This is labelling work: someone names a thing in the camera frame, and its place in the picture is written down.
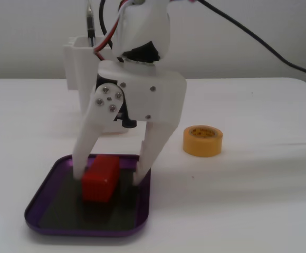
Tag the black pen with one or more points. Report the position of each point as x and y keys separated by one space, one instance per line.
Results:
x=90 y=26

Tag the red cube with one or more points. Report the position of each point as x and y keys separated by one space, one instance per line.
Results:
x=100 y=182

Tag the purple metal tray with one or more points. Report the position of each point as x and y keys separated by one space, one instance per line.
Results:
x=45 y=184

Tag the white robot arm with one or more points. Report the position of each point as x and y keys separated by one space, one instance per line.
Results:
x=145 y=23

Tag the white plastic pen holder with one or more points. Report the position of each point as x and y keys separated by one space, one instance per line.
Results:
x=74 y=66

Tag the yellow tape roll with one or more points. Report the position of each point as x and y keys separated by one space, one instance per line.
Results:
x=201 y=147

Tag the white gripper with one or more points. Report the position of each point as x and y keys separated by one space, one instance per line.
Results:
x=155 y=98

